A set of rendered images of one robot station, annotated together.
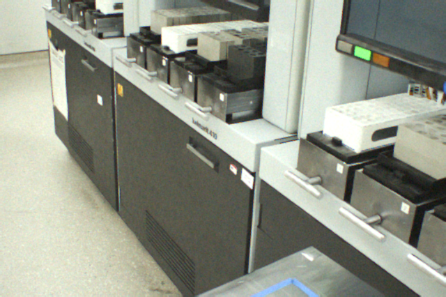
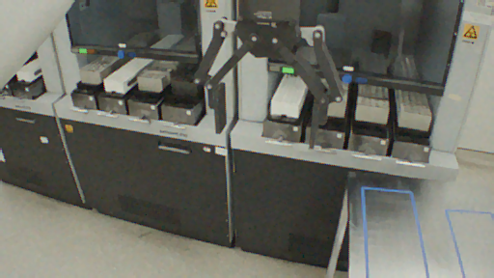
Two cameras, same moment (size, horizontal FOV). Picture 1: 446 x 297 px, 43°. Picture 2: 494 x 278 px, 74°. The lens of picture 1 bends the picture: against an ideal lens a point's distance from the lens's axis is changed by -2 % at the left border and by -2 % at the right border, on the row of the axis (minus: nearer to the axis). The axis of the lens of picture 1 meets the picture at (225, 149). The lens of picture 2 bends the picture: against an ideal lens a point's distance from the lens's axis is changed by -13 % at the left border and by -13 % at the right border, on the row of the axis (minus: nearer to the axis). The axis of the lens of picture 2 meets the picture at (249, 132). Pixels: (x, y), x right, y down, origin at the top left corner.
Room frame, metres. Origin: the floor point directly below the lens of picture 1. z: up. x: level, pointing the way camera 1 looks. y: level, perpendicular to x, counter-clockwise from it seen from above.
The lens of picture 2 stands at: (0.17, 0.65, 1.49)
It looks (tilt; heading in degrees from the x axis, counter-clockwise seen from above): 33 degrees down; 318
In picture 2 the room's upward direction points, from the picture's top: straight up
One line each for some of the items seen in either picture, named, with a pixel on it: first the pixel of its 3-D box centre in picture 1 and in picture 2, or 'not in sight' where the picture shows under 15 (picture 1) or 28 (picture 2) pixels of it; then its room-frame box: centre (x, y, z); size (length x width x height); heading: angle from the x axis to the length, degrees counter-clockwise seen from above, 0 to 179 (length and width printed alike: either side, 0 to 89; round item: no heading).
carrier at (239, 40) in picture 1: (233, 45); (158, 76); (1.48, -0.01, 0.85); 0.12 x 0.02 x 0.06; 32
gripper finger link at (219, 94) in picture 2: not in sight; (220, 108); (0.55, 0.37, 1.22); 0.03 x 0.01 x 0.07; 122
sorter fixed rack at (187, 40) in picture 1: (214, 37); (132, 73); (1.63, 0.05, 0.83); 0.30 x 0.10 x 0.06; 122
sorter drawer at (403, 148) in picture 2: not in sight; (405, 106); (0.71, -0.69, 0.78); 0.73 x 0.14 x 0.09; 122
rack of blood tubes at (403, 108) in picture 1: (397, 120); (291, 93); (1.03, -0.33, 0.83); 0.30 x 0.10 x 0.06; 122
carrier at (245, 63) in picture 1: (243, 63); (184, 87); (1.32, -0.03, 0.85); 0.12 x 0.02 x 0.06; 32
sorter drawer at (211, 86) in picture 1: (316, 79); (207, 79); (1.44, -0.23, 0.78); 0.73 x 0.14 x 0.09; 122
